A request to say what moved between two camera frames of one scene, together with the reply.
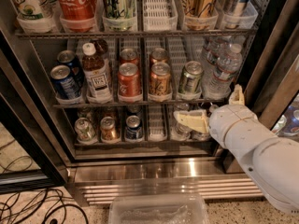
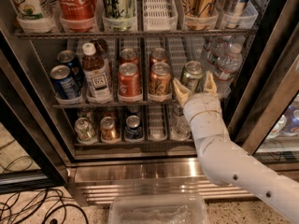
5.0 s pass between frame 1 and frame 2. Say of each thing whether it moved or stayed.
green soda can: stayed
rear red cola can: stayed
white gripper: moved
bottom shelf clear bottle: stayed
